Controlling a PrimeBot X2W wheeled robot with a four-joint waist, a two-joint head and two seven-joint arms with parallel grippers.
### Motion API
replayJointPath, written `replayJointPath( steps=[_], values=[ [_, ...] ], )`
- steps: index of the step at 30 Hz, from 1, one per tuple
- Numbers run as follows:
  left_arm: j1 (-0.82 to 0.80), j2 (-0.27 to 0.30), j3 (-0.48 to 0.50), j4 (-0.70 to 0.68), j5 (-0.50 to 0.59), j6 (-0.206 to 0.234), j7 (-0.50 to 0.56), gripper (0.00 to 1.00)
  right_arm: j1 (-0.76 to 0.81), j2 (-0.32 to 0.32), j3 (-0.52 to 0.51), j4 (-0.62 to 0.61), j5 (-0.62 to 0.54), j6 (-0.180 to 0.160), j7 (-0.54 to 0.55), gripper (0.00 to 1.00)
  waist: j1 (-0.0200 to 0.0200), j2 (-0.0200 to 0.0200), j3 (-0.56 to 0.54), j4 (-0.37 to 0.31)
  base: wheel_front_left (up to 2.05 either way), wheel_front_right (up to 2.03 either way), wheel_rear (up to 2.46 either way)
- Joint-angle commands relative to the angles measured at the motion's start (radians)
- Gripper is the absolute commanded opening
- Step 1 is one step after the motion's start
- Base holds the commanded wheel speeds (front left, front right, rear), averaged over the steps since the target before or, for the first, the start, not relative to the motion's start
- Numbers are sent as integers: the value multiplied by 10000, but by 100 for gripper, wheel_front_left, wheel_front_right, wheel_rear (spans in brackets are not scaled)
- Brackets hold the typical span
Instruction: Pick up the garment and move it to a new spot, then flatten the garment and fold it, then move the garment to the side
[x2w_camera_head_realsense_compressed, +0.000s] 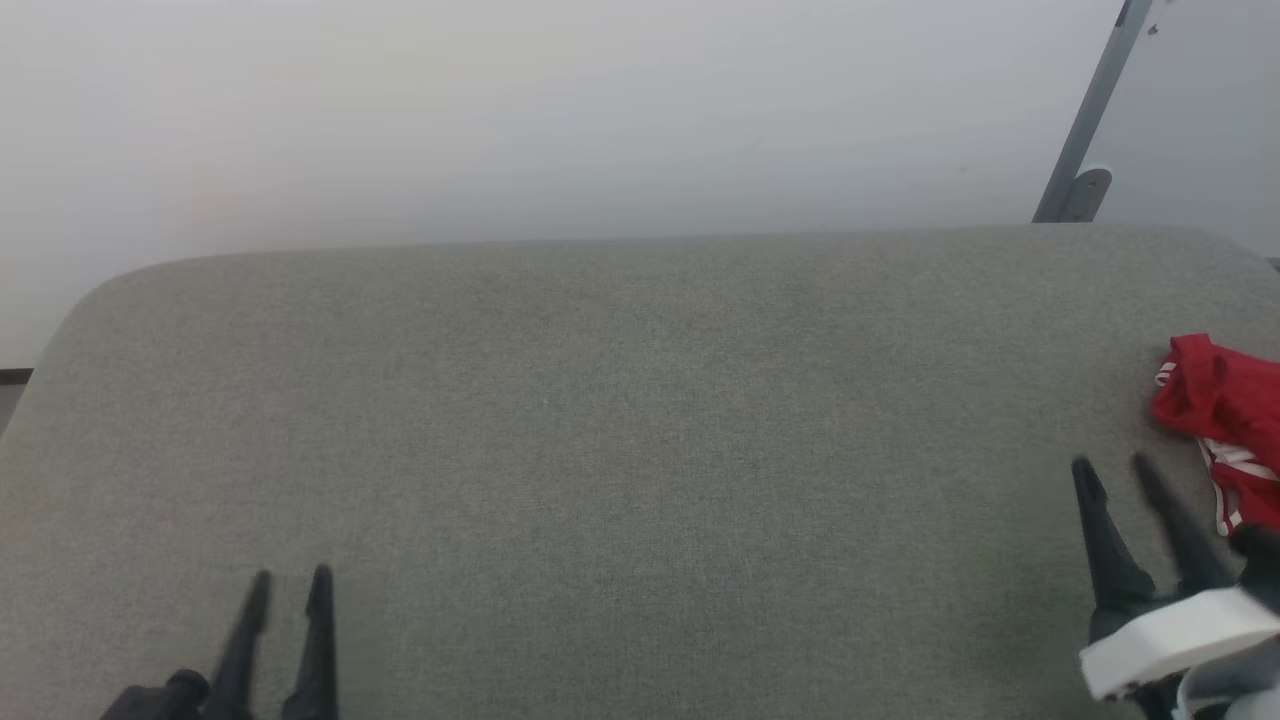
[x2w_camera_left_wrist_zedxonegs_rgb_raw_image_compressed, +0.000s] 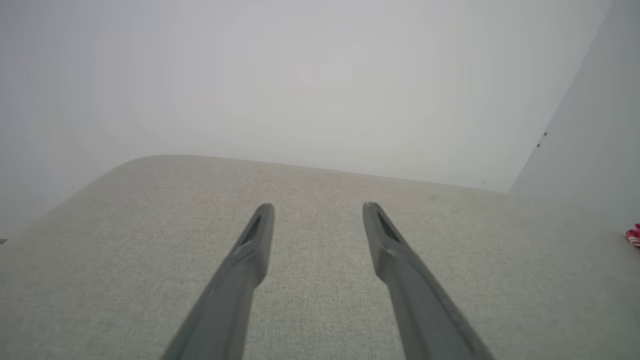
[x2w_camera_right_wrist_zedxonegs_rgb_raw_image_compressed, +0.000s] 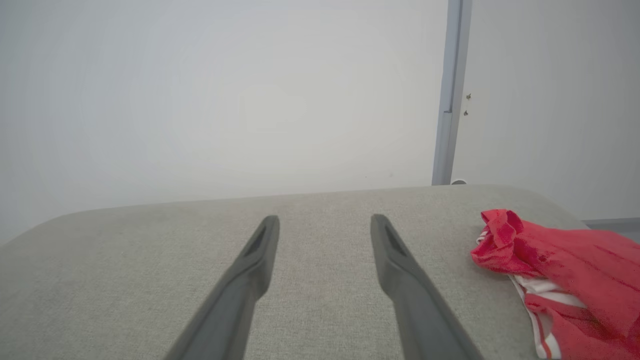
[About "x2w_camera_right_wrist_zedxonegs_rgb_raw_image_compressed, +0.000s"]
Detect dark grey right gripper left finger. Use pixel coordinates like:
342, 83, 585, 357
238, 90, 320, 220
165, 215, 281, 360

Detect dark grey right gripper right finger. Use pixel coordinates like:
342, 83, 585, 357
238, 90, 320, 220
370, 213, 483, 360

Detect red and white garment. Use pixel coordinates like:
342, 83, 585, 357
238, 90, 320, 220
470, 208, 640, 360

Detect grey metal bracket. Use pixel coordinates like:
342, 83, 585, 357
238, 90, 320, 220
431, 0, 473, 186

